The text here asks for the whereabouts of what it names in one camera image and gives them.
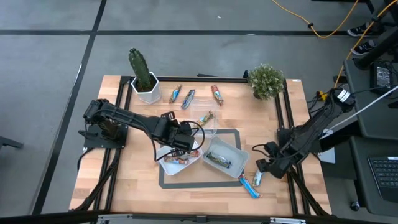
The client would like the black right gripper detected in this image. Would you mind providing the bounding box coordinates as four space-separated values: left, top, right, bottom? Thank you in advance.
256 152 289 180

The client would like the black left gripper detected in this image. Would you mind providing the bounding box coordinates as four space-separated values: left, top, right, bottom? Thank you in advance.
160 111 196 158

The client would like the white and green granola bar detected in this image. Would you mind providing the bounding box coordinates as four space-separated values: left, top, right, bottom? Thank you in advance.
251 169 264 187

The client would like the blue and red granola bar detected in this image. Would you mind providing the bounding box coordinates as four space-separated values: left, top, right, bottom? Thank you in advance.
205 151 233 169

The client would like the long bright blue granola bar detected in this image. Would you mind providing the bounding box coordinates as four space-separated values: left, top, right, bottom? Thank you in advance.
238 174 261 199

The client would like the brown multicolour granola bar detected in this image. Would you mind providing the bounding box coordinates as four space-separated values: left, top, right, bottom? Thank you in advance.
164 154 191 166

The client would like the dark blue granola bar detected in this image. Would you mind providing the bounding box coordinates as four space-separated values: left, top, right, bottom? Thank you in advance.
180 89 196 110

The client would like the brown and blue granola bar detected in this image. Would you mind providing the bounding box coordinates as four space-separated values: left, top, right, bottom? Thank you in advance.
168 83 182 104

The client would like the light grey plastic bin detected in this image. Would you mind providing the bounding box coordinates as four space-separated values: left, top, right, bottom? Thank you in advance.
202 135 249 179

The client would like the white plastic bin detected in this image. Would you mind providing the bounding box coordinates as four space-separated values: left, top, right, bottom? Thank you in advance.
155 136 203 177

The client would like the clear plastic container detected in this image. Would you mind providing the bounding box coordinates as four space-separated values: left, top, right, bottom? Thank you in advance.
188 98 218 138

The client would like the white hexagonal plant pot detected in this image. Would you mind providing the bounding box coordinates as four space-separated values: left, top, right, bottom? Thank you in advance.
130 71 162 105

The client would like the black tape rectangle outline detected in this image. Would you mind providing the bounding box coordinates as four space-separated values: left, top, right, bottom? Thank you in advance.
158 128 242 190

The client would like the white paper sheet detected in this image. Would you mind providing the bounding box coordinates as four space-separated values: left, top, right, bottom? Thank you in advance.
318 147 337 165

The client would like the tall green cactus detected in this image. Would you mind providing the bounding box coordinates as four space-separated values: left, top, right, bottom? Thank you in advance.
128 47 153 90

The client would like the bushy green potted plant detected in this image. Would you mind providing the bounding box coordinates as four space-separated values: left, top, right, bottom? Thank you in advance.
247 63 285 100

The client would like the dark grey desk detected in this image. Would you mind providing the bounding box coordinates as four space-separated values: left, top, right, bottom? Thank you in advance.
343 57 398 141
348 135 398 218

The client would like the black laptop keyboard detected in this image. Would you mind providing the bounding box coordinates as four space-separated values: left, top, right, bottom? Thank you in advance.
368 155 398 205

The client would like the black crossbar with silver brackets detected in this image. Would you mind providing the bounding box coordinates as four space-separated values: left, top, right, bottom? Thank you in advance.
0 210 398 224

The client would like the black power brick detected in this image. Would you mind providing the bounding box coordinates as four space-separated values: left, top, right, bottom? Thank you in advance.
369 60 395 96

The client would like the person's shoe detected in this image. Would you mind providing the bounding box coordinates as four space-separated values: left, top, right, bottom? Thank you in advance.
346 21 373 37
351 39 377 56

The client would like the dark chair leg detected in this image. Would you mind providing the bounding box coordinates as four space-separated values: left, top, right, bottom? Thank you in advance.
0 136 25 151

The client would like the black desk leg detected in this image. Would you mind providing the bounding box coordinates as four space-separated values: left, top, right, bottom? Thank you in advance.
354 26 398 71

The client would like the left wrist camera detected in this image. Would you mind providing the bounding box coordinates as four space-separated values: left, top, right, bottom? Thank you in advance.
180 120 194 135

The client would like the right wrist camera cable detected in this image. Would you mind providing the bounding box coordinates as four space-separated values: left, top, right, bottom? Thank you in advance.
251 142 268 155

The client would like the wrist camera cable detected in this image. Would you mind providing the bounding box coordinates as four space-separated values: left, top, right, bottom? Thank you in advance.
154 119 206 162
251 142 268 155

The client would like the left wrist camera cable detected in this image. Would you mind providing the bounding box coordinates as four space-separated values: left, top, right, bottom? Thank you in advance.
154 119 206 162

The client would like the black aluminium rig frame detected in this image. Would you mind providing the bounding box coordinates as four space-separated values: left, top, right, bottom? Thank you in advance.
70 73 332 218

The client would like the yellow cable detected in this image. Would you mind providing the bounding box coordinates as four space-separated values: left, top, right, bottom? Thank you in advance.
317 0 398 100
271 0 361 40

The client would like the white cable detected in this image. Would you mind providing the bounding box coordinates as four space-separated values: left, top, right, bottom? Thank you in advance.
323 92 398 135

